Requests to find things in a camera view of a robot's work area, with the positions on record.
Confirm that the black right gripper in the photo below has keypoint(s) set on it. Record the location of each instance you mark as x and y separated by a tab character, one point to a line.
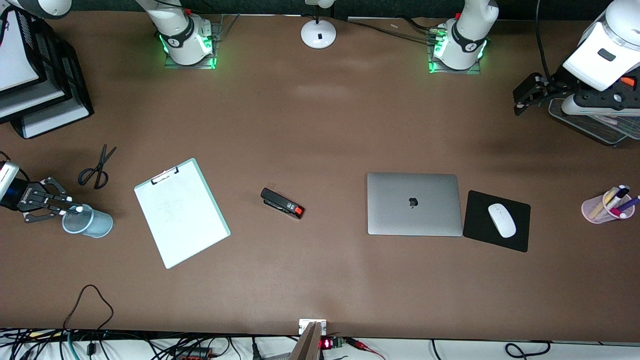
30	196

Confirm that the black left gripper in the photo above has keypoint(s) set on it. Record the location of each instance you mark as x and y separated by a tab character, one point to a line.
559	83

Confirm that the blue marker with white end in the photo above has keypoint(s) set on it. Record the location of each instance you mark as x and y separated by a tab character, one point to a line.
78	208

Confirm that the silver laptop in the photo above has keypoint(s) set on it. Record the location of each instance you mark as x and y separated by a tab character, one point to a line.
414	204

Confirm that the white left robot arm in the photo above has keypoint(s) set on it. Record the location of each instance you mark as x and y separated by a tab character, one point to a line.
600	55

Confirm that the yellow marker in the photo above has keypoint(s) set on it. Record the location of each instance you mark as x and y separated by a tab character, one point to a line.
602	202

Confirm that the white marker with black cap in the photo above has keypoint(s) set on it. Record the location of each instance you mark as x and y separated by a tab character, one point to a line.
621	192

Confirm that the purple marker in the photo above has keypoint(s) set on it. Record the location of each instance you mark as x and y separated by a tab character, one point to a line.
632	202

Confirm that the red marker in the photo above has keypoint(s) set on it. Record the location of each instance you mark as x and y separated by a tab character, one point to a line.
620	213

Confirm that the light blue cup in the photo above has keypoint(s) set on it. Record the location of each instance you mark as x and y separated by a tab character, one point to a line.
95	225

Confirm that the black scissors with blue grips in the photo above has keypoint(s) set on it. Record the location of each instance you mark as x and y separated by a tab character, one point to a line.
100	167

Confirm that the black mesh desk tray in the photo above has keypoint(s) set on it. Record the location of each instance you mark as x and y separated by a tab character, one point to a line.
590	125

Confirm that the white computer mouse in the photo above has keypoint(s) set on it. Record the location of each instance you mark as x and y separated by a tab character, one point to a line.
501	220

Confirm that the pink mesh pen cup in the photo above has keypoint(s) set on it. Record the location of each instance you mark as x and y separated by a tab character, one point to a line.
592	212

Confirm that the black stacked document tray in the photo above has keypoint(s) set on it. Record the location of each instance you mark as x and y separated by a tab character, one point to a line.
50	70

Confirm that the black mouse pad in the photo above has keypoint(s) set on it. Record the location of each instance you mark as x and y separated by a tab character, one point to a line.
480	220

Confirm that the mint clipboard with white paper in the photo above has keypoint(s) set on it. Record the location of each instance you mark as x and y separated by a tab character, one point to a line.
180	215

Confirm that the black power strip with orange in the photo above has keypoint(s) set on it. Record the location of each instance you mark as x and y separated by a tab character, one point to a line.
192	354

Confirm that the white round stand base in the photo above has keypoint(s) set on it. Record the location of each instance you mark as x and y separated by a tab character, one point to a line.
318	35

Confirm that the black stapler with orange tip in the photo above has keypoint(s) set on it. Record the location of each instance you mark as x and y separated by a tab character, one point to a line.
280	202

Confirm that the red LED display board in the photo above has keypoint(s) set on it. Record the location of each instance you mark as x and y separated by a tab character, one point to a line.
327	343

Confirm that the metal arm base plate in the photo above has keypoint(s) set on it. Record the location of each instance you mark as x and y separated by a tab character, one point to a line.
472	71
220	30

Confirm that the grey camera stand post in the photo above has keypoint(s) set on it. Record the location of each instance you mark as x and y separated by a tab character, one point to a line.
307	345

